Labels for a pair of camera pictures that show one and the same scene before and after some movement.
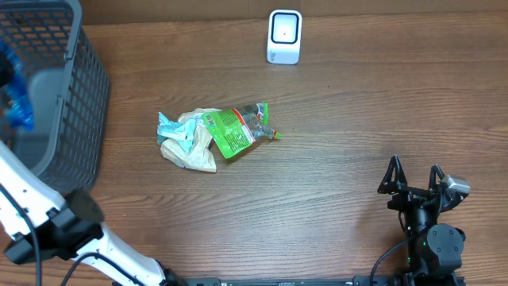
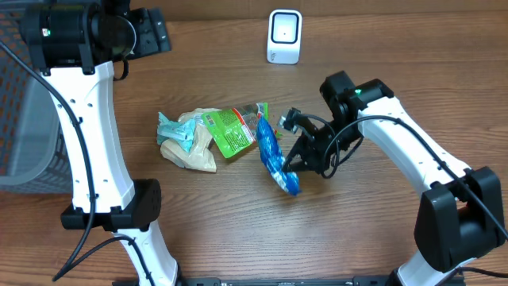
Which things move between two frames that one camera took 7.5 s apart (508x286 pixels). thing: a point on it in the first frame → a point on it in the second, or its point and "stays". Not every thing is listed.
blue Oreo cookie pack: (19, 108) → (272, 157)
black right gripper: (407, 195) → (312, 156)
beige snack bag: (198, 158) stays
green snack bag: (233, 129) stays
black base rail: (380, 281) stays
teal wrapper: (182, 131) stays
